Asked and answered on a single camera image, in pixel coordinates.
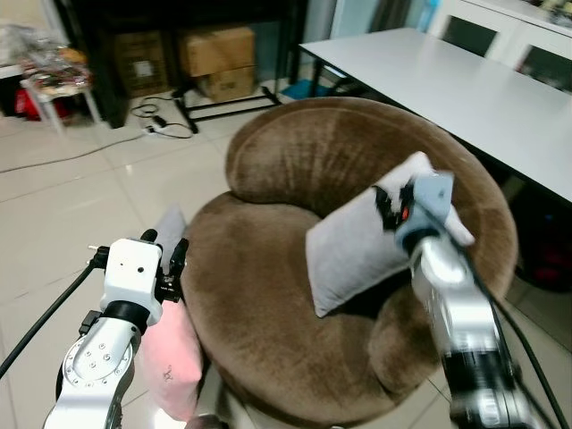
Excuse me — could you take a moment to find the white table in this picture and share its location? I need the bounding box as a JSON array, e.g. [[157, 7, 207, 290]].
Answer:
[[299, 27, 572, 202]]

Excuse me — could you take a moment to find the pink plush pillow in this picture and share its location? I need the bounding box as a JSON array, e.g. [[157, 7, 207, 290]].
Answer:
[[134, 299, 205, 423]]

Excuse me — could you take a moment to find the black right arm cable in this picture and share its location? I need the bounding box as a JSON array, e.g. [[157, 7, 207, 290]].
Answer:
[[469, 268, 568, 429]]

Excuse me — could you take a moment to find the black floor cable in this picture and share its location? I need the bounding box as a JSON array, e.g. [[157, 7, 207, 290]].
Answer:
[[130, 94, 193, 139]]

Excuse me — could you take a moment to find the round brown plush sofa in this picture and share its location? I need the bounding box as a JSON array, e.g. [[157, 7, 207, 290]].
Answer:
[[181, 97, 519, 425]]

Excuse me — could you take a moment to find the colourful snack bag pile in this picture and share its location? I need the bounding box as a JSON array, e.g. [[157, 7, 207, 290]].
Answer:
[[22, 45, 90, 95]]

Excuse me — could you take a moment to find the dark red and black bag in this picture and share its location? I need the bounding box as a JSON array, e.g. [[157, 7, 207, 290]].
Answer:
[[514, 179, 572, 291]]

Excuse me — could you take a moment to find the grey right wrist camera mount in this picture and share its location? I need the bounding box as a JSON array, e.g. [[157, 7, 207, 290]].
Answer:
[[393, 174, 455, 253]]

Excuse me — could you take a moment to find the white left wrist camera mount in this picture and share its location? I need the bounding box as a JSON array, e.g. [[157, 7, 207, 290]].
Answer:
[[101, 238, 164, 324]]

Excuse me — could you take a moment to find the large tan cardboard box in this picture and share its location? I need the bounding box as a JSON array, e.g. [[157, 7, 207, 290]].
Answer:
[[179, 25, 257, 77]]

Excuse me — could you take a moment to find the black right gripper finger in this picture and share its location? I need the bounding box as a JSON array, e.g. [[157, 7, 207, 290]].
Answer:
[[374, 185, 398, 233]]

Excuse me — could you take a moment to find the dark brown cardboard box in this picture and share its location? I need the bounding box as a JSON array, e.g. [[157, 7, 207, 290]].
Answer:
[[112, 31, 171, 97]]

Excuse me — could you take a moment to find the blue mat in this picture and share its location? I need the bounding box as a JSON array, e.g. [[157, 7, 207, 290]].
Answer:
[[286, 79, 336, 97]]

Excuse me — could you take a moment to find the white cabinet with glass doors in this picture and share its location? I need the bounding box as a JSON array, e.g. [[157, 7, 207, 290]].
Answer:
[[427, 0, 572, 95]]

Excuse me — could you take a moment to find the black shelf frame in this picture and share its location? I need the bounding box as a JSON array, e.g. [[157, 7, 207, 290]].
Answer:
[[54, 0, 309, 130]]

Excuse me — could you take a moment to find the light grey square pillow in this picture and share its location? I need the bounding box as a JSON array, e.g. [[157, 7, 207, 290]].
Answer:
[[306, 151, 476, 318]]

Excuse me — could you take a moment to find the thin grey floor cable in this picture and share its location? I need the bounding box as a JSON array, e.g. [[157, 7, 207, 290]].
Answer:
[[0, 130, 148, 175]]

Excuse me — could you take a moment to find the small tan cardboard box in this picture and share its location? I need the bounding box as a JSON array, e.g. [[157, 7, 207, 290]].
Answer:
[[198, 67, 257, 102]]

